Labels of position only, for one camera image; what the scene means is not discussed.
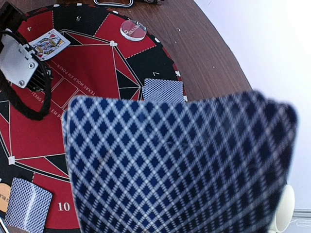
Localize deck of blue cards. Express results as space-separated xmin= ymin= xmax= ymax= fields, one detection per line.
xmin=62 ymin=91 xmax=297 ymax=233

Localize face-up king card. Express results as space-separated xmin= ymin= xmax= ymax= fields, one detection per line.
xmin=29 ymin=29 xmax=70 ymax=61

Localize small pile of dealt cards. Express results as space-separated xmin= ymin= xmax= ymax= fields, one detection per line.
xmin=4 ymin=178 xmax=52 ymax=233

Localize round poker table mat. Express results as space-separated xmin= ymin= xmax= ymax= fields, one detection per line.
xmin=0 ymin=3 xmax=189 ymax=231

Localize black poker set case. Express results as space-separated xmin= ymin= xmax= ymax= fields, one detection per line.
xmin=93 ymin=0 xmax=164 ymax=8

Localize orange big blind button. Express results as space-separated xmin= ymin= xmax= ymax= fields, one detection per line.
xmin=0 ymin=183 xmax=11 ymax=213

